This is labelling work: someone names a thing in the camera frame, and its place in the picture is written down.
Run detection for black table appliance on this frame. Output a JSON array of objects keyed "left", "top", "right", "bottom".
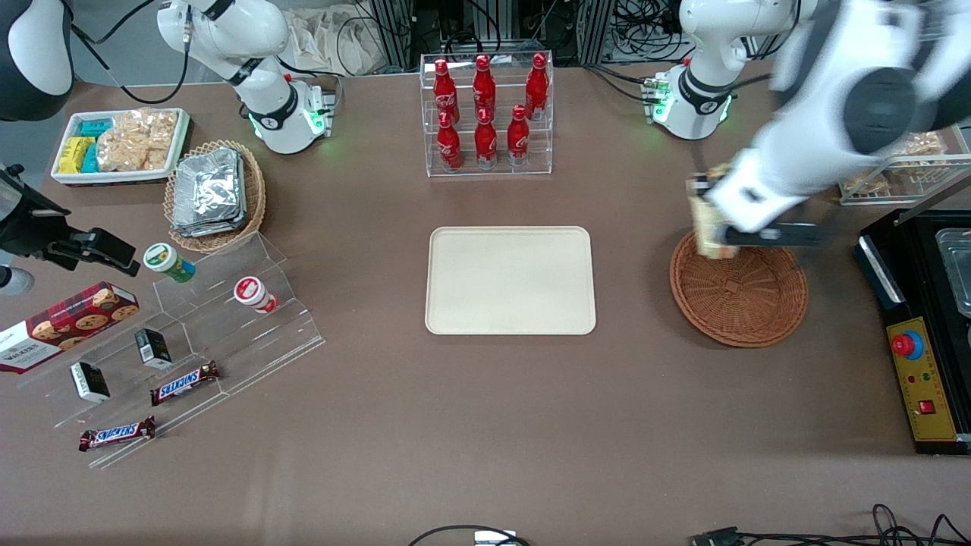
[{"left": 855, "top": 209, "right": 971, "bottom": 456}]

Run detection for white cloth bag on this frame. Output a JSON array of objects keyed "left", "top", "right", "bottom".
[{"left": 284, "top": 6, "right": 392, "bottom": 77}]

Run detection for light wicker basket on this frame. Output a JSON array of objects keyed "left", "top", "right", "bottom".
[{"left": 164, "top": 140, "right": 267, "bottom": 254}]

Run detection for black cable connector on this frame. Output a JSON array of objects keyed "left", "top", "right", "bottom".
[{"left": 689, "top": 526, "right": 746, "bottom": 546}]

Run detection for white rectangular snack tray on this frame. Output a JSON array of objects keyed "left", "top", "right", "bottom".
[{"left": 51, "top": 108, "right": 191, "bottom": 186}]

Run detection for red cola bottle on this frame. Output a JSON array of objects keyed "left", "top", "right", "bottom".
[
  {"left": 525, "top": 52, "right": 550, "bottom": 120},
  {"left": 436, "top": 112, "right": 463, "bottom": 172},
  {"left": 473, "top": 54, "right": 497, "bottom": 120},
  {"left": 432, "top": 58, "right": 456, "bottom": 122},
  {"left": 506, "top": 105, "right": 530, "bottom": 167},
  {"left": 474, "top": 108, "right": 498, "bottom": 169}
]

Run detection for clear acrylic stepped display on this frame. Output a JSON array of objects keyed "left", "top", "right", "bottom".
[{"left": 19, "top": 231, "right": 326, "bottom": 469}]

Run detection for black looped table cable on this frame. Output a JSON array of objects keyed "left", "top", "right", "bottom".
[{"left": 408, "top": 524, "right": 532, "bottom": 546}]

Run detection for left arm base connector block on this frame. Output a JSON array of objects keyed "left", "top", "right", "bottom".
[{"left": 641, "top": 72, "right": 673, "bottom": 124}]

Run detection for silver foil packs stack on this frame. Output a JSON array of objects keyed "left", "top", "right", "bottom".
[{"left": 171, "top": 147, "right": 248, "bottom": 239}]

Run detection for red lidded snack cup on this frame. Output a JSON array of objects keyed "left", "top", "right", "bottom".
[{"left": 233, "top": 276, "right": 279, "bottom": 315}]

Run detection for white wire rack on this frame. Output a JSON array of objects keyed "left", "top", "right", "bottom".
[{"left": 837, "top": 129, "right": 971, "bottom": 206}]

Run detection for clear glass container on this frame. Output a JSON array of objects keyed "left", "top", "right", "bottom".
[{"left": 935, "top": 227, "right": 971, "bottom": 318}]

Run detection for beige plastic tray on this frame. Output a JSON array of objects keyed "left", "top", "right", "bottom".
[{"left": 425, "top": 226, "right": 597, "bottom": 336}]

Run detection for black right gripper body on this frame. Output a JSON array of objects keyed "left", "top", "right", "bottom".
[{"left": 0, "top": 163, "right": 74, "bottom": 259}]

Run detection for black tangled table cables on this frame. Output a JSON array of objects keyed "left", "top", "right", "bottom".
[{"left": 740, "top": 504, "right": 971, "bottom": 546}]

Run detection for clear bag of crackers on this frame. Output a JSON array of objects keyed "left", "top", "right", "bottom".
[{"left": 96, "top": 108, "right": 180, "bottom": 173}]

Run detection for red tartan cookie box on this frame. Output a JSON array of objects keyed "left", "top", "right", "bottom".
[{"left": 0, "top": 281, "right": 141, "bottom": 375}]

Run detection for yellow control panel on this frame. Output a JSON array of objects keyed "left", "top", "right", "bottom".
[{"left": 886, "top": 317, "right": 961, "bottom": 444}]

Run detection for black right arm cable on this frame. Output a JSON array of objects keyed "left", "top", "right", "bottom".
[{"left": 70, "top": 0, "right": 190, "bottom": 105}]

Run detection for yellow snack packet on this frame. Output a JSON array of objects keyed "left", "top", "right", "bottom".
[{"left": 58, "top": 136, "right": 95, "bottom": 174}]

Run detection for clear acrylic bottle rack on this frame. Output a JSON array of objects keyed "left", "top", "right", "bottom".
[{"left": 420, "top": 52, "right": 555, "bottom": 178}]

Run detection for green lidded snack cup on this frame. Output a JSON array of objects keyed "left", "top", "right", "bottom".
[{"left": 143, "top": 243, "right": 196, "bottom": 284}]

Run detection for black background cable bundle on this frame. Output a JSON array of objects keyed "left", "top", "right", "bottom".
[{"left": 611, "top": 0, "right": 693, "bottom": 63}]

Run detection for brown wicker basket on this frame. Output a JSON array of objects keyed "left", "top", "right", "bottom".
[{"left": 669, "top": 227, "right": 809, "bottom": 349}]

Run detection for diagonal metal bar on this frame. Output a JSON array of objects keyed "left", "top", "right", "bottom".
[{"left": 895, "top": 168, "right": 971, "bottom": 226}]

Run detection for right arm base connector block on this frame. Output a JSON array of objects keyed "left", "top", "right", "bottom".
[{"left": 303, "top": 85, "right": 339, "bottom": 139}]

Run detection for brown Snickers bar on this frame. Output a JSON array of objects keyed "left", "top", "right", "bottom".
[
  {"left": 149, "top": 360, "right": 221, "bottom": 406},
  {"left": 78, "top": 416, "right": 157, "bottom": 453}
]

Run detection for small black box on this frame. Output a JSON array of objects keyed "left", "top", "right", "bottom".
[
  {"left": 134, "top": 328, "right": 173, "bottom": 369},
  {"left": 70, "top": 362, "right": 112, "bottom": 403}
]

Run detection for aluminium frame post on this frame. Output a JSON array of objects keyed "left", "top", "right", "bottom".
[
  {"left": 580, "top": 0, "right": 616, "bottom": 66},
  {"left": 368, "top": 0, "right": 415, "bottom": 73}
]

